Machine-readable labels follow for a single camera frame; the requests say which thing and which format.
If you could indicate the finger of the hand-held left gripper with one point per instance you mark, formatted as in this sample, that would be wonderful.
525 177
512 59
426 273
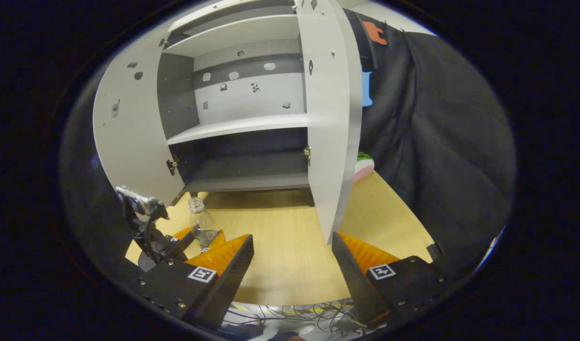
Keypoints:
218 239
182 244

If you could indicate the clear plastic bottle green label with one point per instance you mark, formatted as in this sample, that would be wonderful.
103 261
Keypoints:
201 222

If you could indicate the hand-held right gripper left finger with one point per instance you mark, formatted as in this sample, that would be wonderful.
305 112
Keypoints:
233 267

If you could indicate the metal door hinge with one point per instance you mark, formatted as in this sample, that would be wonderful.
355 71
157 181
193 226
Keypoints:
171 166
307 154
163 42

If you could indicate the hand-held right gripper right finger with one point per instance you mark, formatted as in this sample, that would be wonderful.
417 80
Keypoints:
349 272

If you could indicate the black backdrop cloth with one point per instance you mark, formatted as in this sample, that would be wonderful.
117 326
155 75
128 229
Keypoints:
437 142

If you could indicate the white and grey cabinet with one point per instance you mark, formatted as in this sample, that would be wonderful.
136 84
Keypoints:
242 125

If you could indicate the white cabinet drawer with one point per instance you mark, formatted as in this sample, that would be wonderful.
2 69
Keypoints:
209 14

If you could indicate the watermelon slice toy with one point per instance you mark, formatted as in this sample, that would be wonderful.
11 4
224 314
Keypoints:
364 168

